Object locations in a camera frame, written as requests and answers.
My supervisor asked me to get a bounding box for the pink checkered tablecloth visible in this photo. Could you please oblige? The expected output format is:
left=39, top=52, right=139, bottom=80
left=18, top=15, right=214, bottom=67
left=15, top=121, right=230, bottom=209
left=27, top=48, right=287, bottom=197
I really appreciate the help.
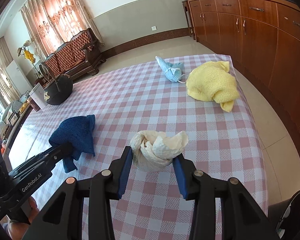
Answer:
left=8, top=54, right=269, bottom=240

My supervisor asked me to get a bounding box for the black trash bin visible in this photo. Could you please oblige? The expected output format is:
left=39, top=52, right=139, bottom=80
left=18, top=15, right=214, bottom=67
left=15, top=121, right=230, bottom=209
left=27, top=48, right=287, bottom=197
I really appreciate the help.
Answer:
left=268, top=190, right=300, bottom=240

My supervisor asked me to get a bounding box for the yellow knitted cloth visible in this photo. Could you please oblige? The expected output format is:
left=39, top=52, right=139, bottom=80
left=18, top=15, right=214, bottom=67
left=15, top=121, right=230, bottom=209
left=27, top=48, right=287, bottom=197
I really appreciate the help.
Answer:
left=186, top=61, right=239, bottom=113

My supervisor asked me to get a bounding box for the wooden sideboard cabinet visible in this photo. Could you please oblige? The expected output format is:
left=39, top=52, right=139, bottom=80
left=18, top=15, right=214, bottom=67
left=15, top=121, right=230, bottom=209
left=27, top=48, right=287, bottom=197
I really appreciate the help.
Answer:
left=187, top=0, right=300, bottom=188

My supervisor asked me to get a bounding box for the yellow flower decoration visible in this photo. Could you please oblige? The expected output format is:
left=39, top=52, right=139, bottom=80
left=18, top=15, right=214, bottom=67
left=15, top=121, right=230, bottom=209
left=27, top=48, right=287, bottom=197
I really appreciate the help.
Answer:
left=17, top=40, right=36, bottom=70

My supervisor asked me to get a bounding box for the person left hand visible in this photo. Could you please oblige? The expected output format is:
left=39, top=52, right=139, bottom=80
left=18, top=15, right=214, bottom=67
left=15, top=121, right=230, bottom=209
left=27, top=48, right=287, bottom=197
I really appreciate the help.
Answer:
left=2, top=197, right=40, bottom=240

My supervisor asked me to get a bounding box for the pink patterned curtain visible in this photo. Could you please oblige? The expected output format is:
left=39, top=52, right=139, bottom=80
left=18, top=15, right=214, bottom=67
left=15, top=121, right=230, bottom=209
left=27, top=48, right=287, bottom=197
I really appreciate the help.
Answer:
left=20, top=0, right=104, bottom=59

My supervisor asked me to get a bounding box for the wooden sofa bench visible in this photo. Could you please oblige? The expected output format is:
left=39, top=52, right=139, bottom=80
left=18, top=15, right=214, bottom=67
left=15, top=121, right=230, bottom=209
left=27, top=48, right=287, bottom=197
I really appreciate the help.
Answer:
left=40, top=28, right=106, bottom=80

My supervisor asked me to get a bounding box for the white tea tin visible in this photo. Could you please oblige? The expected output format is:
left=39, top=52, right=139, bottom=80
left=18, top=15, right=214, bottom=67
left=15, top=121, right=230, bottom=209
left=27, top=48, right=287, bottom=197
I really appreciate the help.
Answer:
left=29, top=83, right=47, bottom=109

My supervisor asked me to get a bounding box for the light blue face mask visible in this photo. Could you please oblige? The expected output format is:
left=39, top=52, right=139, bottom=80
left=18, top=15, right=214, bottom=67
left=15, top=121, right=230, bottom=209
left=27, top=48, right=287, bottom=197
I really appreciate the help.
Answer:
left=155, top=56, right=185, bottom=83

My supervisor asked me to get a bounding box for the dark red tea canister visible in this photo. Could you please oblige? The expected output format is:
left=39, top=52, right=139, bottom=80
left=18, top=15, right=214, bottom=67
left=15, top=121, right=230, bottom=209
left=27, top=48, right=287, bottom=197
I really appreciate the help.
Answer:
left=27, top=96, right=41, bottom=112

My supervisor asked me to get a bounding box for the dark blue cloth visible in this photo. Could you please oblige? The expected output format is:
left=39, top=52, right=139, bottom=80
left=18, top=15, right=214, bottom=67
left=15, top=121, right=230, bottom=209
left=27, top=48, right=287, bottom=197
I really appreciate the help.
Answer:
left=49, top=115, right=95, bottom=173

